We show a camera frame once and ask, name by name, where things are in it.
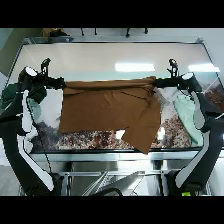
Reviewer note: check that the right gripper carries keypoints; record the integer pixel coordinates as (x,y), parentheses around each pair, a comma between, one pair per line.
(163,82)

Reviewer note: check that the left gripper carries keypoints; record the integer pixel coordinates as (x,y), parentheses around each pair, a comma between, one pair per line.
(57,83)

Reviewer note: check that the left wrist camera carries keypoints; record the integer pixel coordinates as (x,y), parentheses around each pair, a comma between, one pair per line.
(45,66)

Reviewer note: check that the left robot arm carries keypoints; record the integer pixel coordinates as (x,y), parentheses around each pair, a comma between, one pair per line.
(15,150)

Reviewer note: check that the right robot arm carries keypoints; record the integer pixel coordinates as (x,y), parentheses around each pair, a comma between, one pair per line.
(203,160)

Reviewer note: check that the brown shirt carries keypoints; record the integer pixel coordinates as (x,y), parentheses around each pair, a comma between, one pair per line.
(110,110)

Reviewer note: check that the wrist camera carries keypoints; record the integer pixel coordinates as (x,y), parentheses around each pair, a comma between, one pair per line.
(45,66)
(173,68)

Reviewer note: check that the pale green garment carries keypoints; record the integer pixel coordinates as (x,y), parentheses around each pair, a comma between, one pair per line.
(35,108)
(186,115)

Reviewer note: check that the dark green garment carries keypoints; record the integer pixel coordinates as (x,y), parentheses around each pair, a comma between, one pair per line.
(8,95)

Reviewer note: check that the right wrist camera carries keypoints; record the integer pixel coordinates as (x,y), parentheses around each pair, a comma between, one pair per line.
(173,68)

